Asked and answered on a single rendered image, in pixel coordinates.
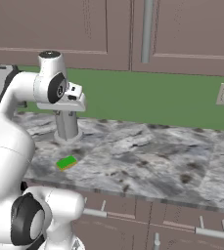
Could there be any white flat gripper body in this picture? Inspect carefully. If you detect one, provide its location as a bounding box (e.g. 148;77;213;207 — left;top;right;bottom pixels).
35;92;88;113

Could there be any green and yellow sponge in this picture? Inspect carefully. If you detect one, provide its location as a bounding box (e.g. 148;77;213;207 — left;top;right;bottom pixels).
55;154;79;172

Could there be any grey cylinder on round base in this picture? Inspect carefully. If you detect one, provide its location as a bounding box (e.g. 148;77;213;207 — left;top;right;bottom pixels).
53;110;84;145

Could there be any brown drawer front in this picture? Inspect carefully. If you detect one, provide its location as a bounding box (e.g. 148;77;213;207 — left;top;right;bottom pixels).
149;201;224;242
81;190;138;223

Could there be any grey drawer handle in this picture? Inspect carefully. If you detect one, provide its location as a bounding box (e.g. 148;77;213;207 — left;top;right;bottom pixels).
195;215;224;241
82;196;109;219

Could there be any brown base cupboard door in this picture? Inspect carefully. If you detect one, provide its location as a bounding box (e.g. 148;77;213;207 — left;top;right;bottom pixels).
148;224;224;250
71;214;152;250

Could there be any grey base cupboard handle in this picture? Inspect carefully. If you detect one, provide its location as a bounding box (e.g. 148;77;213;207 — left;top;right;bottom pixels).
154;231;161;250

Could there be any grey cupboard door handle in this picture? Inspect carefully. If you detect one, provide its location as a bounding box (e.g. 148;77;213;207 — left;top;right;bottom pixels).
140;0;155;64

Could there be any brown wall cupboard door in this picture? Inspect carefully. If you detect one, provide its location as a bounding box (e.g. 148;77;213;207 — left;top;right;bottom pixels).
130;0;224;78
0;0;133;72

